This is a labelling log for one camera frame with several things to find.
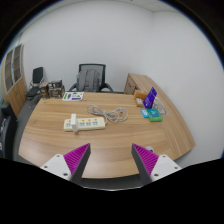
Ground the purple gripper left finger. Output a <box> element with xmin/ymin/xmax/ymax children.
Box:
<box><xmin>41</xmin><ymin>144</ymin><xmax>91</xmax><ymax>184</ymax></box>

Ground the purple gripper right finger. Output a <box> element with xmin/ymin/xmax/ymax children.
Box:
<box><xmin>131</xmin><ymin>144</ymin><xmax>181</xmax><ymax>183</ymax></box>

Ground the white charger plug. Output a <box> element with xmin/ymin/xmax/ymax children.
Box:
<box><xmin>71</xmin><ymin>114</ymin><xmax>78</xmax><ymax>132</ymax></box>

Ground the beige power strip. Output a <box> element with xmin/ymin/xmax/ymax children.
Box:
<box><xmin>64</xmin><ymin>117</ymin><xmax>106</xmax><ymax>132</ymax></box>

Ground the green small box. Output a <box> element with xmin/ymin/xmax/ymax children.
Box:
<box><xmin>147</xmin><ymin>108</ymin><xmax>163</xmax><ymax>122</ymax></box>

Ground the blue small box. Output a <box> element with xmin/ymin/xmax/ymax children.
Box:
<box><xmin>140</xmin><ymin>109</ymin><xmax>149</xmax><ymax>118</ymax></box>

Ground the wooden desk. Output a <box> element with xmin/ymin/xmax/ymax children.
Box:
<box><xmin>19</xmin><ymin>82</ymin><xmax>195</xmax><ymax>179</ymax></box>

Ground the purple card box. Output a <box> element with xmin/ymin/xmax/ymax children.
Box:
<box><xmin>143</xmin><ymin>88</ymin><xmax>157</xmax><ymax>109</ymax></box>

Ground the black equipment at left edge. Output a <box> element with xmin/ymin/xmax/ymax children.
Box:
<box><xmin>0</xmin><ymin>103</ymin><xmax>17</xmax><ymax>160</ymax></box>

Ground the orange brown box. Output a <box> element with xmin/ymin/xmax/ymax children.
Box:
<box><xmin>134</xmin><ymin>90</ymin><xmax>147</xmax><ymax>107</ymax></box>

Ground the dark brown box stack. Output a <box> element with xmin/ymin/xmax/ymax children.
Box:
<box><xmin>40</xmin><ymin>79</ymin><xmax>65</xmax><ymax>99</ymax></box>

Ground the grey jacket on chair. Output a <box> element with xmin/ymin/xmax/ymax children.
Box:
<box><xmin>77</xmin><ymin>69</ymin><xmax>100</xmax><ymax>92</ymax></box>

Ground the wooden cabinet with glass doors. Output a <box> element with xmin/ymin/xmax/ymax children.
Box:
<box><xmin>1</xmin><ymin>44</ymin><xmax>26</xmax><ymax>115</ymax></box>

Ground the black chair at left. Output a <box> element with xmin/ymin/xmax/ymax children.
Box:
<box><xmin>26</xmin><ymin>67</ymin><xmax>43</xmax><ymax>100</ymax></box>

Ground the black mesh office chair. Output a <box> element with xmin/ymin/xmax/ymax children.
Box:
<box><xmin>70</xmin><ymin>63</ymin><xmax>113</xmax><ymax>92</ymax></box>

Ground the grey coiled power cable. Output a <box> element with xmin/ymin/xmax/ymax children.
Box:
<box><xmin>86</xmin><ymin>103</ymin><xmax>129</xmax><ymax>124</ymax></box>

